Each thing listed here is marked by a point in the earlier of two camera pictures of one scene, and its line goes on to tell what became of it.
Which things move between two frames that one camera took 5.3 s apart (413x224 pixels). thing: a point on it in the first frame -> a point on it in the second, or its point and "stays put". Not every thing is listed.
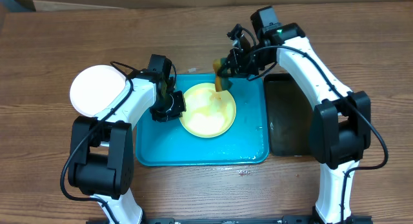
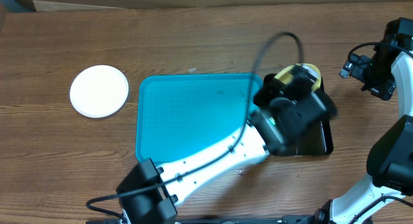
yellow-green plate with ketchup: (209, 113) -> (287, 77)
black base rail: (273, 219) stays put
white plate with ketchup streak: (95, 87) stays put
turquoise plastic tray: (159, 142) stays put
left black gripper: (181, 108) -> (269, 88)
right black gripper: (238, 68) -> (357, 71)
